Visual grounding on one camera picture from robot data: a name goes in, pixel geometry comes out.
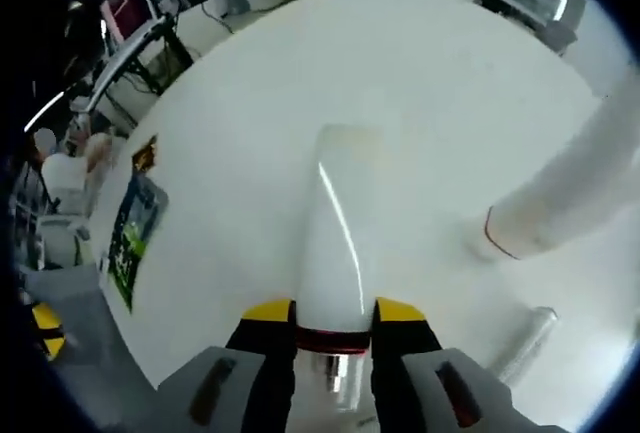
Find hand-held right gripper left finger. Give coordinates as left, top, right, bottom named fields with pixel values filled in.
left=157, top=297, right=299, bottom=433

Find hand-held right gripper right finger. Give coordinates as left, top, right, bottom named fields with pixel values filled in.
left=370, top=296, right=526, bottom=433

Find white skincare bottle red collar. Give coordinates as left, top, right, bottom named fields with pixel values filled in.
left=292, top=124, right=387, bottom=419

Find green black skincare sachet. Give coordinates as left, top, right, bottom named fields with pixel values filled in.
left=107, top=172, right=170, bottom=314

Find small white skincare bottle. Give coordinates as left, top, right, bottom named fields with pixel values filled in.
left=487, top=305, right=560, bottom=387

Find small gold skincare sachet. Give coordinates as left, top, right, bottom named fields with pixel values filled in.
left=130, top=135, right=160, bottom=174

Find large white skincare tube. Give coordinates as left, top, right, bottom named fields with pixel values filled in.
left=462, top=80, right=640, bottom=262

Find white desk black legs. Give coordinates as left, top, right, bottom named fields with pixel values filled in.
left=84, top=15, right=196, bottom=122

